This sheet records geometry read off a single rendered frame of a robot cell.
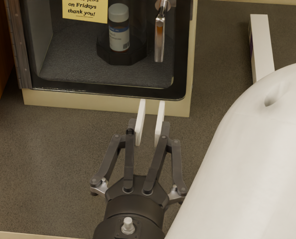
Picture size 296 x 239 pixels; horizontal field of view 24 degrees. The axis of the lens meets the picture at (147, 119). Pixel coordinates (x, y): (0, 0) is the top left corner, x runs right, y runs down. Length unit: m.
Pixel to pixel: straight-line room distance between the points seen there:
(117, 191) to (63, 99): 0.46
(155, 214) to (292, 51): 0.72
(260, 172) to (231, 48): 1.18
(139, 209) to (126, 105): 0.48
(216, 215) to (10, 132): 1.01
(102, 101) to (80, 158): 0.13
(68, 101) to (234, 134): 1.01
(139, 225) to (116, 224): 0.03
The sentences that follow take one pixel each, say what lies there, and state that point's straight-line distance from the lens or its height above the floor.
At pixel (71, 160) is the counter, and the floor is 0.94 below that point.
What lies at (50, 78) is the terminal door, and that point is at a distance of 1.28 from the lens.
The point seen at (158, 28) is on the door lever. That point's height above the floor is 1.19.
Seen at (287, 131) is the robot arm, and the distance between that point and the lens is 0.31.
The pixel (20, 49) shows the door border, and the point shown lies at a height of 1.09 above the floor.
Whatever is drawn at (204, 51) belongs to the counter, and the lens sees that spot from 1.47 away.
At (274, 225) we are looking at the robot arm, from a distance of 0.30.
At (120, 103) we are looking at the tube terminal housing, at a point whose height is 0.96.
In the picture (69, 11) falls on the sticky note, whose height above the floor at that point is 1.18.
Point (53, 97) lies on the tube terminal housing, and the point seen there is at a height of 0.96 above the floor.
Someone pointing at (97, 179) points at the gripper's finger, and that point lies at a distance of 0.91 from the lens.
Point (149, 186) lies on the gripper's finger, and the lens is 0.90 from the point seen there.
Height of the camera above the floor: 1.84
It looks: 44 degrees down
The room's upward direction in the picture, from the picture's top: straight up
